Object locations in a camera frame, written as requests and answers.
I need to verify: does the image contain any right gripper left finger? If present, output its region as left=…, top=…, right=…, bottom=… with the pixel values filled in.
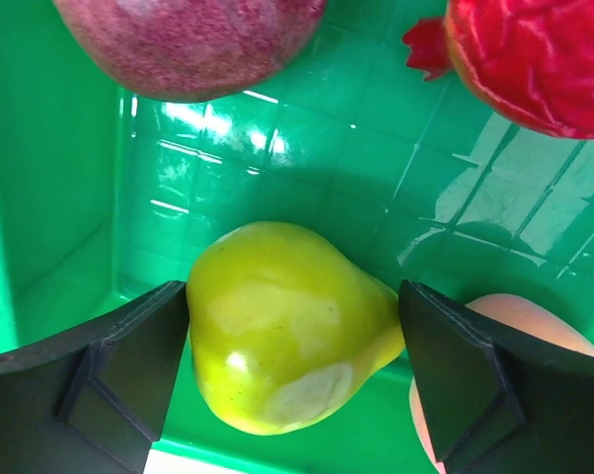
left=0, top=281, right=187, bottom=473

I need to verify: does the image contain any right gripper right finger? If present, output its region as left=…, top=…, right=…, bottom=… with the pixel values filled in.
left=399, top=280, right=594, bottom=473

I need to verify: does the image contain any orange fake peach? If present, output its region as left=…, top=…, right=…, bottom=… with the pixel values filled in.
left=409, top=293, right=594, bottom=474

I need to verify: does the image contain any green fake pear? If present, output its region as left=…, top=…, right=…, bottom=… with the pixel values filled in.
left=186, top=221, right=405, bottom=435

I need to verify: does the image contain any dark maroon fake fruit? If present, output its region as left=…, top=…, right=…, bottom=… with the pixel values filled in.
left=54, top=0, right=327, bottom=103

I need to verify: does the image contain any red fake pomegranate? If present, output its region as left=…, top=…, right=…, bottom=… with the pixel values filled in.
left=402, top=1, right=594, bottom=140

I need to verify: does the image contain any green plastic tray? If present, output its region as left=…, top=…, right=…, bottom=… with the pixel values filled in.
left=0, top=1, right=594, bottom=473

